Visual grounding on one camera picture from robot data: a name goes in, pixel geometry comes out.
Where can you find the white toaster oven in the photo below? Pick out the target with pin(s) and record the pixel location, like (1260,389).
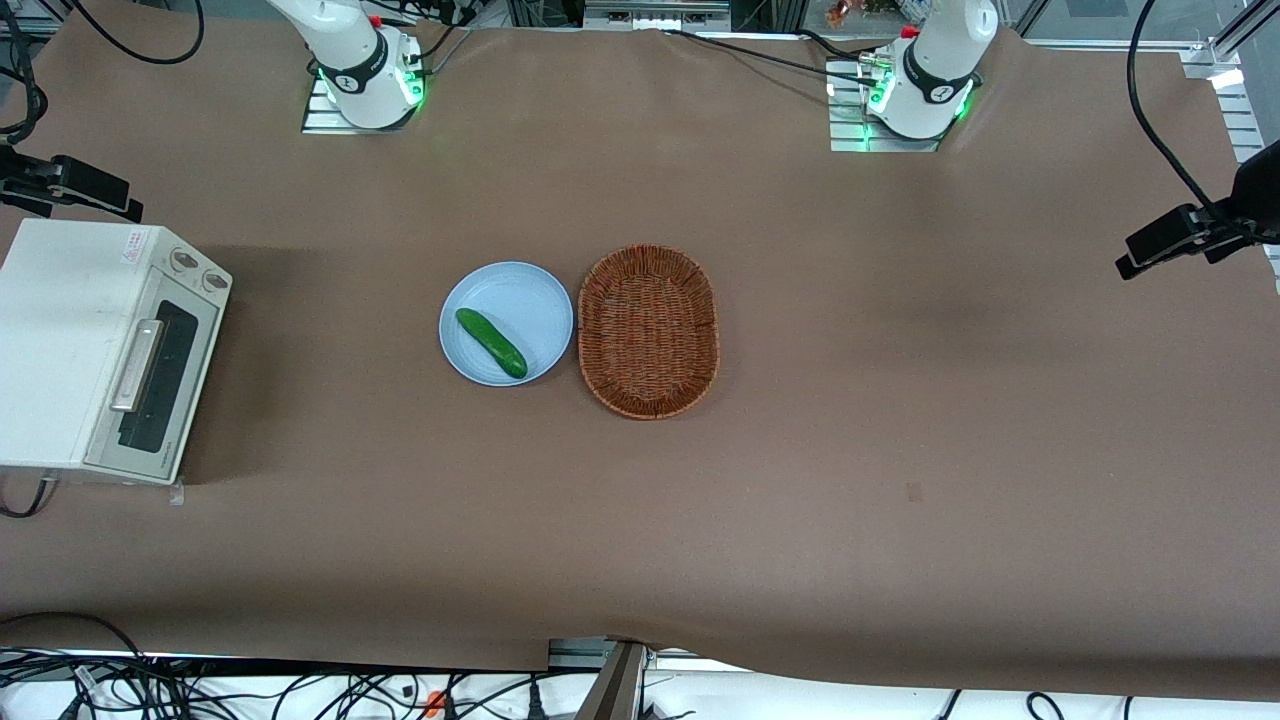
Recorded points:
(60,340)

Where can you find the brown wicker basket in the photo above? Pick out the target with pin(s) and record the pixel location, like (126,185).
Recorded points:
(648,335)

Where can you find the silver oven knob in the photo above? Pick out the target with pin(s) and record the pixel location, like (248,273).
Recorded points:
(213,280)
(184,260)

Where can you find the aluminium frame post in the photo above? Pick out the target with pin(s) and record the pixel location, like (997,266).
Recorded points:
(612,685)

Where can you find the light blue plate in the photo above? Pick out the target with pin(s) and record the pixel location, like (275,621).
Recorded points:
(520,300)

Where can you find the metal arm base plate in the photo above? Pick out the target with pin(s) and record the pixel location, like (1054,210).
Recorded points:
(318,118)
(848,130)

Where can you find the green cucumber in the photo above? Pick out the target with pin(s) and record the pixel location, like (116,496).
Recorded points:
(492,343)

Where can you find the clear plastic stop block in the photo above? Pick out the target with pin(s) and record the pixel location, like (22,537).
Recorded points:
(177,492)

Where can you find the brown table cover sheet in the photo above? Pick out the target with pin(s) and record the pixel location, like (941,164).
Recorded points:
(800,520)

